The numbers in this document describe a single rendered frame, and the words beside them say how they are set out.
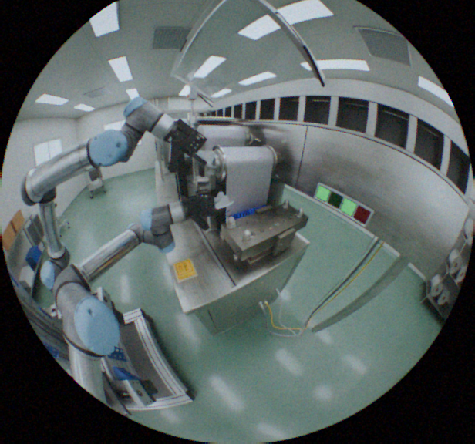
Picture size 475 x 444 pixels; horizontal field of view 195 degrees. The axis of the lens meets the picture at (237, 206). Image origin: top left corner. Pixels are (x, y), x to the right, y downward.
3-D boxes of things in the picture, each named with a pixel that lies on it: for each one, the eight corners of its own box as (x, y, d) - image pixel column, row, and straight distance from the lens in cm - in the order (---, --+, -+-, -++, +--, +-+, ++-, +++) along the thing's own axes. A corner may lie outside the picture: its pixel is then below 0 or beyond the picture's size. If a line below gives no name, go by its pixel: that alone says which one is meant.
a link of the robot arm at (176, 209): (175, 227, 51) (171, 216, 57) (187, 224, 51) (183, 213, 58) (170, 210, 47) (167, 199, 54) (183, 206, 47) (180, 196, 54)
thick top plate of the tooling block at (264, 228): (221, 234, 60) (220, 223, 56) (284, 211, 82) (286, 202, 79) (240, 260, 51) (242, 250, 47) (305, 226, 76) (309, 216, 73)
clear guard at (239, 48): (173, 75, 149) (173, 74, 149) (216, 102, 152) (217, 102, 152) (235, -11, 66) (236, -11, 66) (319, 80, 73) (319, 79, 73)
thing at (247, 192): (226, 217, 62) (226, 178, 53) (265, 205, 74) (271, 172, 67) (226, 218, 61) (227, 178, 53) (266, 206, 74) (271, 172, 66)
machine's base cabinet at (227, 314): (164, 203, 303) (156, 163, 275) (193, 196, 309) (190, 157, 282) (213, 338, 139) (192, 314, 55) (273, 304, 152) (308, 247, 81)
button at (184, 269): (174, 267, 61) (173, 264, 59) (190, 261, 61) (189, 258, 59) (179, 280, 57) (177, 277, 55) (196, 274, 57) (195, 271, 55)
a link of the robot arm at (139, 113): (123, 119, 54) (139, 96, 54) (149, 135, 52) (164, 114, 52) (117, 117, 46) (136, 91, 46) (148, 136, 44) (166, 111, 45)
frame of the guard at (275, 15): (166, 79, 151) (171, 73, 154) (213, 109, 155) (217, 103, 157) (225, -18, 59) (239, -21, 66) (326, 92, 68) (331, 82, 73)
